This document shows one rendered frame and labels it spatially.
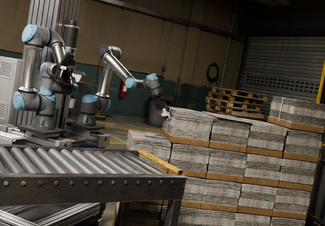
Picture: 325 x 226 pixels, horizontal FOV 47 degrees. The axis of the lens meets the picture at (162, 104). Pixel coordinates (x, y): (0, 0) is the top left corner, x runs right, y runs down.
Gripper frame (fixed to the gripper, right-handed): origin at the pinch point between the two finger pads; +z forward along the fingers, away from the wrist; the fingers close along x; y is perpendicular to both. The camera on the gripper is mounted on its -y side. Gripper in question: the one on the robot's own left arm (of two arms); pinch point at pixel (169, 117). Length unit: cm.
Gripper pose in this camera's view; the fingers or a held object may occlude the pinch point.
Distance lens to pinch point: 286.9
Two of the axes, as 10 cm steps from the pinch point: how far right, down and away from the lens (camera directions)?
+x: 1.8, 0.9, -9.8
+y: -9.3, 3.5, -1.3
